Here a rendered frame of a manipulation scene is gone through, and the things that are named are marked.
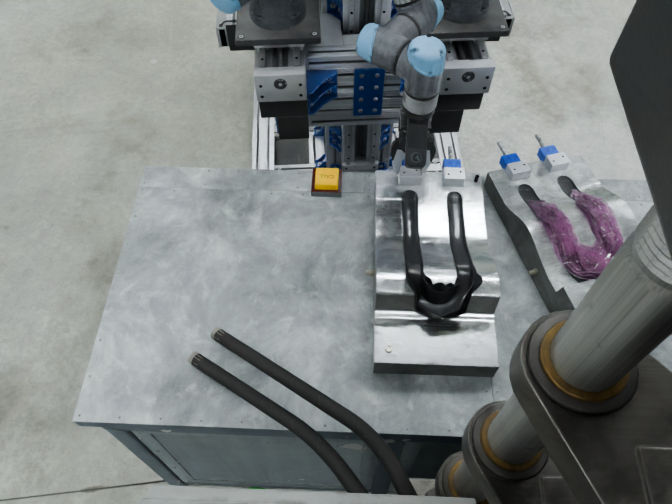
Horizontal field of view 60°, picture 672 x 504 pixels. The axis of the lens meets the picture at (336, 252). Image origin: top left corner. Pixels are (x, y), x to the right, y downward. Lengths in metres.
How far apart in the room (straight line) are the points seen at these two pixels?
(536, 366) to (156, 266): 1.11
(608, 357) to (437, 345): 0.83
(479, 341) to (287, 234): 0.54
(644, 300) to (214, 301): 1.12
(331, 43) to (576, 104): 1.70
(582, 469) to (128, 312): 1.12
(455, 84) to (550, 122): 1.42
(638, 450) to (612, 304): 0.15
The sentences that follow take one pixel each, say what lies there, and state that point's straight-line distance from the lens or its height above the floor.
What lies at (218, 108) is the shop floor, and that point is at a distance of 2.99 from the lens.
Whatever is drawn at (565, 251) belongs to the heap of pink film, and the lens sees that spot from 1.42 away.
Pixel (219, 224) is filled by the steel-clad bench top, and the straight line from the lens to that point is 1.52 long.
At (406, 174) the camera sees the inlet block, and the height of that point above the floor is 0.92.
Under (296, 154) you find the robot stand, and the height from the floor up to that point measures 0.21.
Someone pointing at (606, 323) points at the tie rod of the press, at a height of 1.65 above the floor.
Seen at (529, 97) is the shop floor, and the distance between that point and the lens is 3.13.
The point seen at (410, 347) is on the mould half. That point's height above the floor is 0.86.
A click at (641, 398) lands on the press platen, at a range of 0.57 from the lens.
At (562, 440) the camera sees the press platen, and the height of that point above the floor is 1.53.
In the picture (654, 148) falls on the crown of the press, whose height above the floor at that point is 1.82.
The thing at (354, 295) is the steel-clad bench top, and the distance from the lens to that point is 1.38.
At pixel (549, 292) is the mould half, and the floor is 0.85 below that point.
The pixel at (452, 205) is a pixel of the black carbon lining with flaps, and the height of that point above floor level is 0.88.
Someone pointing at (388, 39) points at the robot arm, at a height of 1.24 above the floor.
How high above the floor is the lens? 2.01
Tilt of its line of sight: 57 degrees down
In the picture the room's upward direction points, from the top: straight up
